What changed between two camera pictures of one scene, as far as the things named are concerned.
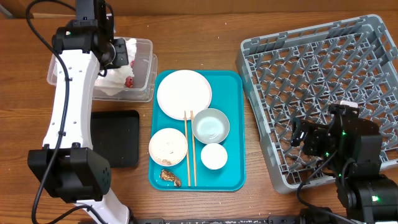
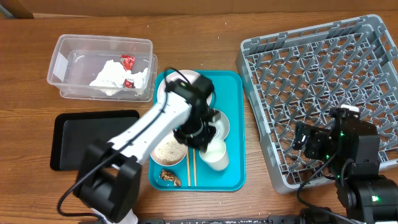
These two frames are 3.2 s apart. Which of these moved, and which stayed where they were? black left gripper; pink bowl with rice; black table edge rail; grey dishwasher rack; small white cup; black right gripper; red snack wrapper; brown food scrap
Moved: small white cup; black left gripper
Stayed: pink bowl with rice; black right gripper; grey dishwasher rack; red snack wrapper; brown food scrap; black table edge rail
